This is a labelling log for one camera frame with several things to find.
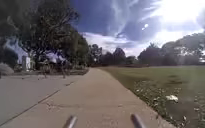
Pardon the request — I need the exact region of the pale concrete footpath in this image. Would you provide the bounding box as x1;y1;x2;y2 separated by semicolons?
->
0;67;176;128

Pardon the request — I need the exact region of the row of big trees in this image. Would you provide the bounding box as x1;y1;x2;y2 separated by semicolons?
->
0;0;94;73

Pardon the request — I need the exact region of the row of distant trees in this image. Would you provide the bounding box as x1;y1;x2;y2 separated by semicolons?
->
88;31;205;67

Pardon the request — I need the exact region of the robot's own part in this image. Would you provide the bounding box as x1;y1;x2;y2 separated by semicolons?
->
63;115;78;128
129;113;147;128

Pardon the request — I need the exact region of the green grass field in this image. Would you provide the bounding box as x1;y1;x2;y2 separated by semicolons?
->
98;64;205;128

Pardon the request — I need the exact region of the small white building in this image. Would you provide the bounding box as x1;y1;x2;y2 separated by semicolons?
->
21;54;33;71

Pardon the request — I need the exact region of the white scrap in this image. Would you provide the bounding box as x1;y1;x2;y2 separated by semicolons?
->
165;94;179;102

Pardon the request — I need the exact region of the grey asphalt road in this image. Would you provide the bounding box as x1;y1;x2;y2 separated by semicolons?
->
0;73;86;128

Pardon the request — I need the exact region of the grey bush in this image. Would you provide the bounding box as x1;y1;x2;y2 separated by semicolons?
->
0;62;15;76

